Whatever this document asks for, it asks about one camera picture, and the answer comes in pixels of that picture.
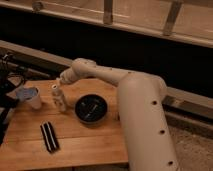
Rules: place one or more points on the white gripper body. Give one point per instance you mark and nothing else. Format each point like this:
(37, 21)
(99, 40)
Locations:
(68, 76)

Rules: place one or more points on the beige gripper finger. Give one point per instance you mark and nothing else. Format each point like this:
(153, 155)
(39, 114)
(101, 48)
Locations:
(58, 81)

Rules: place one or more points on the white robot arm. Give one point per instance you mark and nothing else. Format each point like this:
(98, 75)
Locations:
(139, 98)

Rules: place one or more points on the white cup with blue cloth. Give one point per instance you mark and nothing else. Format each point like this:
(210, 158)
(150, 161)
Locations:
(31, 96)

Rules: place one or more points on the black round bowl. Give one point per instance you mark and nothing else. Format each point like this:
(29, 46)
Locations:
(91, 98)

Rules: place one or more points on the metal utensils in bowl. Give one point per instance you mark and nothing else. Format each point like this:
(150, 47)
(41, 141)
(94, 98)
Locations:
(90, 111)

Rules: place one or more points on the black striped rectangular case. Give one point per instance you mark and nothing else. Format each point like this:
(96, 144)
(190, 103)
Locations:
(49, 137)

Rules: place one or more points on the black stand with cables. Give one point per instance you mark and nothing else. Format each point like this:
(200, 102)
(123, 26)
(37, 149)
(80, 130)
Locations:
(10, 82)

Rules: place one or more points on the metal window frame rail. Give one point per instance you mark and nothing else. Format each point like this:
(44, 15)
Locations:
(188, 21)

